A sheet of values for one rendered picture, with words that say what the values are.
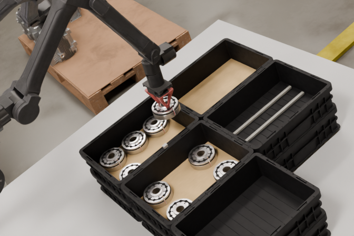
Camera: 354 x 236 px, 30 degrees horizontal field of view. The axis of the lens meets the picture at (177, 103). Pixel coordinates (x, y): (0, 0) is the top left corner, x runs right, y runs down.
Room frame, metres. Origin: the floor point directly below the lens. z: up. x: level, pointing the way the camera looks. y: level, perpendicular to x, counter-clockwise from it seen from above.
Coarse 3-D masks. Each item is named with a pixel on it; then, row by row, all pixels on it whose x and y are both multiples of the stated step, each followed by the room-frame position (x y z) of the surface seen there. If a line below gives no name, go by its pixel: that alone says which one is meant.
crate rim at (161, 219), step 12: (216, 132) 1.80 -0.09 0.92; (240, 144) 1.70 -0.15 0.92; (156, 156) 1.80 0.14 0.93; (144, 168) 1.77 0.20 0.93; (132, 192) 1.67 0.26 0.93; (204, 192) 1.54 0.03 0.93; (144, 204) 1.60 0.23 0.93; (192, 204) 1.51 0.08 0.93; (156, 216) 1.53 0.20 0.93; (180, 216) 1.48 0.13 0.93; (168, 228) 1.47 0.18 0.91
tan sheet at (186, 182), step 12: (228, 156) 1.76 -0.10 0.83; (180, 168) 1.80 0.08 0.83; (192, 168) 1.78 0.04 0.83; (168, 180) 1.77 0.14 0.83; (180, 180) 1.74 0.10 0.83; (192, 180) 1.72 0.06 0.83; (204, 180) 1.69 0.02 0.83; (180, 192) 1.68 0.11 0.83; (192, 192) 1.66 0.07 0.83; (168, 204) 1.65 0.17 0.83
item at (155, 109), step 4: (172, 96) 1.96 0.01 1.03; (172, 100) 1.94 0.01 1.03; (176, 100) 1.93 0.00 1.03; (156, 104) 1.95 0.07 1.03; (172, 104) 1.92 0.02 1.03; (176, 104) 1.91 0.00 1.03; (152, 108) 1.94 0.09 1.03; (156, 108) 1.93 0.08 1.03; (168, 108) 1.90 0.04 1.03; (156, 112) 1.91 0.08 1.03; (160, 112) 1.90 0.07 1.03; (164, 112) 1.89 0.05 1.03; (168, 112) 1.88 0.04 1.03
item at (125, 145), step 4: (132, 132) 2.07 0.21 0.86; (136, 132) 2.06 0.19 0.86; (140, 132) 2.05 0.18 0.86; (128, 136) 2.06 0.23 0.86; (140, 136) 2.02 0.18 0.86; (144, 136) 2.01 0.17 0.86; (124, 140) 2.05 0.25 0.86; (140, 140) 2.00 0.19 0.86; (144, 140) 1.99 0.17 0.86; (124, 144) 2.02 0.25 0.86; (128, 144) 2.01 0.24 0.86; (132, 144) 2.00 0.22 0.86; (136, 144) 1.99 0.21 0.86; (140, 144) 1.98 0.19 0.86; (124, 148) 2.00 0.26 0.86; (128, 148) 1.99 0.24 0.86; (132, 148) 1.98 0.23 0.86; (136, 148) 1.97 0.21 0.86
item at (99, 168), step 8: (128, 112) 2.11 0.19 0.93; (184, 112) 1.97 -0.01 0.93; (120, 120) 2.08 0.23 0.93; (112, 128) 2.06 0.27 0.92; (96, 136) 2.04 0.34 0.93; (176, 136) 1.86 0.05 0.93; (88, 144) 2.02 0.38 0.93; (168, 144) 1.84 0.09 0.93; (80, 152) 1.99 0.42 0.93; (88, 160) 1.93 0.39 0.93; (96, 168) 1.88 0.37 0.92; (136, 168) 1.78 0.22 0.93; (112, 176) 1.79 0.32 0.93; (128, 176) 1.76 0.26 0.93; (120, 184) 1.74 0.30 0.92
